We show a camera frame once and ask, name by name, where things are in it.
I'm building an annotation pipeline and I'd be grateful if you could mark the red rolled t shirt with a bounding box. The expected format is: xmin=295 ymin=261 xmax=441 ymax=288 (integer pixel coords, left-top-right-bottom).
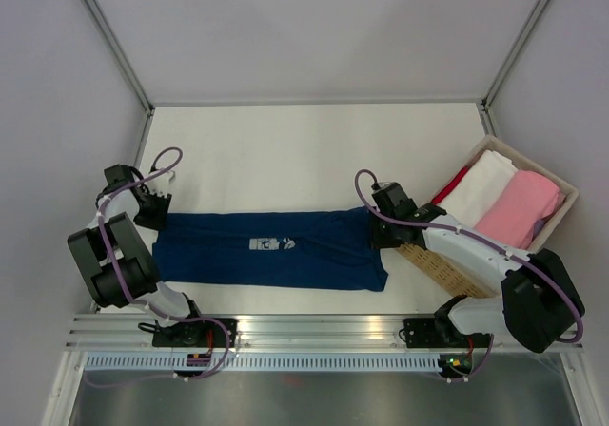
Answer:
xmin=430 ymin=165 xmax=470 ymax=205

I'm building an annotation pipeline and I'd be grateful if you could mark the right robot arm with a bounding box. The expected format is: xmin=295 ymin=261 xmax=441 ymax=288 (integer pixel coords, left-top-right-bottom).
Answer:
xmin=368 ymin=182 xmax=585 ymax=354

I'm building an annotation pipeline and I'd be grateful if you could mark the purple rolled t shirt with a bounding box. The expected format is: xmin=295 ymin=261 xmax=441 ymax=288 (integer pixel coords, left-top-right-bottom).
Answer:
xmin=532 ymin=219 xmax=546 ymax=240

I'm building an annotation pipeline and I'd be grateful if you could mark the white slotted cable duct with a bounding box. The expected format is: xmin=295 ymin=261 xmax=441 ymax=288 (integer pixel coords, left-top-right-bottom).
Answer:
xmin=85 ymin=352 xmax=441 ymax=373

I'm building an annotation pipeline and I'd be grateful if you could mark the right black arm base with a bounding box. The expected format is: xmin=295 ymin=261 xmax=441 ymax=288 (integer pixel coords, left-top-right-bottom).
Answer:
xmin=400 ymin=316 xmax=490 ymax=349

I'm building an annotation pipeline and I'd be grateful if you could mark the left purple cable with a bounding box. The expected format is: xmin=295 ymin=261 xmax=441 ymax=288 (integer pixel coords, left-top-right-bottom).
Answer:
xmin=85 ymin=146 xmax=234 ymax=389

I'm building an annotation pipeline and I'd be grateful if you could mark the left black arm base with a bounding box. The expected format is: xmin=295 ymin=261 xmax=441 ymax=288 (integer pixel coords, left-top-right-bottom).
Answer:
xmin=138 ymin=319 xmax=238 ymax=349

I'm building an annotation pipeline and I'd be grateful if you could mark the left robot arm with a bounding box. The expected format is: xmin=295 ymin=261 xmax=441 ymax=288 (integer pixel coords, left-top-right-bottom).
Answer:
xmin=67 ymin=165 xmax=207 ymax=346

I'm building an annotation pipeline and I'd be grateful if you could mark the wicker basket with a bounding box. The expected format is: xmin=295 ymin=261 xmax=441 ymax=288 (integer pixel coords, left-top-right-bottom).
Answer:
xmin=398 ymin=135 xmax=579 ymax=298

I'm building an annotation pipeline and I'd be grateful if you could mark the white rolled t shirt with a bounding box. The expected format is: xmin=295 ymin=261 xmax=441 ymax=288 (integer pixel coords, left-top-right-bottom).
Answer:
xmin=438 ymin=150 xmax=518 ymax=227

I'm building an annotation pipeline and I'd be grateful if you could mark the blue t shirt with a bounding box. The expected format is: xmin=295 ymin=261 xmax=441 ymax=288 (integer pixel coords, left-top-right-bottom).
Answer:
xmin=152 ymin=207 xmax=388 ymax=292

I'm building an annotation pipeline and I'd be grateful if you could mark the pink rolled t shirt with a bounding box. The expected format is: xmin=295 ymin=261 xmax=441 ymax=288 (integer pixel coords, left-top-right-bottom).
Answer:
xmin=475 ymin=170 xmax=560 ymax=249

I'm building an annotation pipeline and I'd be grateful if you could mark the aluminium frame rail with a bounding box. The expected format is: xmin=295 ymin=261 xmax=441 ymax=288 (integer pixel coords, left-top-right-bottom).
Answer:
xmin=65 ymin=313 xmax=584 ymax=351

